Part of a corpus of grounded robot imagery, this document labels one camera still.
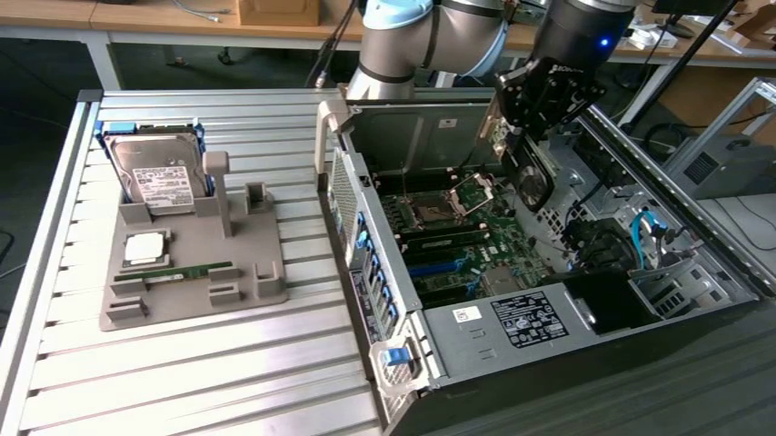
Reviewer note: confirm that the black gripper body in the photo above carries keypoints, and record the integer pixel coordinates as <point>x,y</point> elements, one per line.
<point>575,41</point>

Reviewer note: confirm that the graphics card with metal bracket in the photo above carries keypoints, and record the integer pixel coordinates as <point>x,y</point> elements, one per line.
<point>533,181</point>

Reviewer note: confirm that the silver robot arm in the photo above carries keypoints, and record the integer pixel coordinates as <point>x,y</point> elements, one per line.
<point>394,41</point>

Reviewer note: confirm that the white flat device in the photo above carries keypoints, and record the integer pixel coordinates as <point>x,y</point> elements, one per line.
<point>654,40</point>

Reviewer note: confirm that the black monitor with stand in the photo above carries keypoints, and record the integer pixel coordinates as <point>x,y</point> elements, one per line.
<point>673,29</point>

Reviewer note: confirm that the black stand pole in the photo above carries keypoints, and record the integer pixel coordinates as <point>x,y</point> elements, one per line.
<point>689,52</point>

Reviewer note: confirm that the open PC case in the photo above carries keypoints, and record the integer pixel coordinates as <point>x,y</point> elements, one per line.
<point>394,131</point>

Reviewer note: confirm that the metal socket cover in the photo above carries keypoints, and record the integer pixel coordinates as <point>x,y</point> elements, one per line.
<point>475,193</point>

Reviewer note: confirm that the socket locking lever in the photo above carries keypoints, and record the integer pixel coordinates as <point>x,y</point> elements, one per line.
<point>403,181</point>

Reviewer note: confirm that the CPU socket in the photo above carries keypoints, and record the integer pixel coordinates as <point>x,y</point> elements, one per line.
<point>432,211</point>

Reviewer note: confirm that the wooden desk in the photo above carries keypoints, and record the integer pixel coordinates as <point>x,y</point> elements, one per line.
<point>60,18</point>
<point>745,56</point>

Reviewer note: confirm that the grey computer tower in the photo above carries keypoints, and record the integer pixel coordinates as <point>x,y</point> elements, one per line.
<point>726,172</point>

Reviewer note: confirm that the green motherboard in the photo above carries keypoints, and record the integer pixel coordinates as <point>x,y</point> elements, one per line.
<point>503,236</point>

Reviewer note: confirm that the open brown cardboard box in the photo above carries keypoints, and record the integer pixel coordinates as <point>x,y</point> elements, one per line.
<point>757,27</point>

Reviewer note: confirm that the black RAM stick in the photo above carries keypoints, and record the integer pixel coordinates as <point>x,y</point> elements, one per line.
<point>442,240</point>

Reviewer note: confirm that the blue expansion slot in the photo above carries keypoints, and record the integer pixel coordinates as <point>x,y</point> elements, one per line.
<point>432,269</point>

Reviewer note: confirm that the silver chipset heatsink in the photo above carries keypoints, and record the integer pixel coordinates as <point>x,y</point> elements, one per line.
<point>503,280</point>

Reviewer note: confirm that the metal disk bay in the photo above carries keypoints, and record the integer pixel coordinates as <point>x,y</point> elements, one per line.
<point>666,290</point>

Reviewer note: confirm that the black caster wheel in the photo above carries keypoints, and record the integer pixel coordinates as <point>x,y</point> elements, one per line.
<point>225,55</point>

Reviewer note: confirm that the grey power supply unit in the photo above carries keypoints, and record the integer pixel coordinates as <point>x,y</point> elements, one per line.
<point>472,345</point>

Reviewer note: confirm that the blue case latch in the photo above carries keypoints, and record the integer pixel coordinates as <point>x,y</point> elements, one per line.
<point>394,356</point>

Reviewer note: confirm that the hard disk in blue carrier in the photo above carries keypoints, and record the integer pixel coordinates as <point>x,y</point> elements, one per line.
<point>157,172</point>

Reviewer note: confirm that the green RAM stick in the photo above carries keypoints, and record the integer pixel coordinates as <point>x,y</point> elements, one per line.
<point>181,274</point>

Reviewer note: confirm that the silver CPU chip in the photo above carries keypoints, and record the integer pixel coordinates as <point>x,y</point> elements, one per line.
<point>145,250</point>

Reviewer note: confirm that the grey parts rack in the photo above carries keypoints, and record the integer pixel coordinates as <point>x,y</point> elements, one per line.
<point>181,300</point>

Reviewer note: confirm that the aluminium profile frame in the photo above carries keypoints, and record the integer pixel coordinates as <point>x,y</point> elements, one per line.
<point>760,88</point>

